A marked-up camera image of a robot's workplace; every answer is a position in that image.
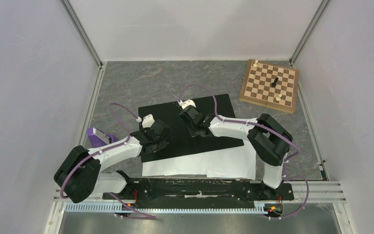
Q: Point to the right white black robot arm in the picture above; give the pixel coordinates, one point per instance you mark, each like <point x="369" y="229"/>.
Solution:
<point x="269" y="139"/>

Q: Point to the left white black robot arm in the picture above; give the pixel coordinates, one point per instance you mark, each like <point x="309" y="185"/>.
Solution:
<point x="82" y="174"/>

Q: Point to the black blue file folder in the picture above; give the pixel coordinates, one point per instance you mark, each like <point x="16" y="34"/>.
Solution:
<point x="188" y="134"/>

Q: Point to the purple stapler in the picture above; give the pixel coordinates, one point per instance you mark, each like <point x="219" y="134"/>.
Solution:
<point x="98" y="138"/>

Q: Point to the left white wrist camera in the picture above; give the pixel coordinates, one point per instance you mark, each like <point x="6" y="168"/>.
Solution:
<point x="147" y="121"/>

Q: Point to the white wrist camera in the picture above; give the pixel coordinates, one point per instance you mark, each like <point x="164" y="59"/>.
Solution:
<point x="186" y="103"/>
<point x="147" y="121"/>

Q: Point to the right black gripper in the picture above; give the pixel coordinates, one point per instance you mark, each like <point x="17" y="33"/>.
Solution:
<point x="194" y="133"/>

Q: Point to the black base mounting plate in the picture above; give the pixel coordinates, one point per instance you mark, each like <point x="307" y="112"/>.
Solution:
<point x="200" y="193"/>

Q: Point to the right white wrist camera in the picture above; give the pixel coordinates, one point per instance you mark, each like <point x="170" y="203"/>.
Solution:
<point x="186" y="103"/>

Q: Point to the white slotted cable duct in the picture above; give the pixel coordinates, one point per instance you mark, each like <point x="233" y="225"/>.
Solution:
<point x="116" y="207"/>

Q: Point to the right white paper sheet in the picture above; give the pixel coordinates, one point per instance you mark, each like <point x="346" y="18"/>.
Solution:
<point x="237" y="162"/>

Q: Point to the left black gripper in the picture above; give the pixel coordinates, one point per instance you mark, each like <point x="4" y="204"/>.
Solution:
<point x="162" y="144"/>

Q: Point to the black chess piece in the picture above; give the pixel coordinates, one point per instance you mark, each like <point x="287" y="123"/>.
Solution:
<point x="274" y="83"/>

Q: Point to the wooden chessboard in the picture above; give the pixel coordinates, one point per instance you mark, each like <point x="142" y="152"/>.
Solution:
<point x="256" y="86"/>

